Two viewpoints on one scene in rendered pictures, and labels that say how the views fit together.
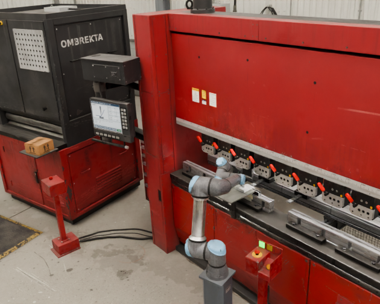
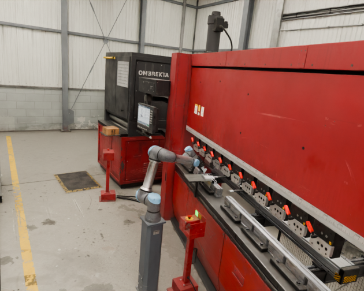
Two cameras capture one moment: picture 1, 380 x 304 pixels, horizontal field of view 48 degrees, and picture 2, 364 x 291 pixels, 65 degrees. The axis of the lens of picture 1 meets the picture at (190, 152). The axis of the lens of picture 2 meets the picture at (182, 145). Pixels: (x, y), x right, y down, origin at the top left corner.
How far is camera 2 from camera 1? 123 cm
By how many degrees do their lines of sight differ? 20
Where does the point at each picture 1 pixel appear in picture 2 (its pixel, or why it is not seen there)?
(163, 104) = (177, 113)
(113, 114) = (147, 114)
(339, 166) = (253, 160)
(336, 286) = (234, 258)
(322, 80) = (251, 92)
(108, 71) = (149, 85)
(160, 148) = (170, 142)
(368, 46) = (275, 62)
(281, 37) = (235, 62)
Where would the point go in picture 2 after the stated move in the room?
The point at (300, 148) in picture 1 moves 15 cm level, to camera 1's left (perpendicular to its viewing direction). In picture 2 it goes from (236, 145) to (219, 142)
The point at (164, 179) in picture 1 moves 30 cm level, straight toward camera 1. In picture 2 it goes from (170, 165) to (162, 172)
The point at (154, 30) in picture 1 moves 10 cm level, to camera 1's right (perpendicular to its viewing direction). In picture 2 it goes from (179, 62) to (186, 63)
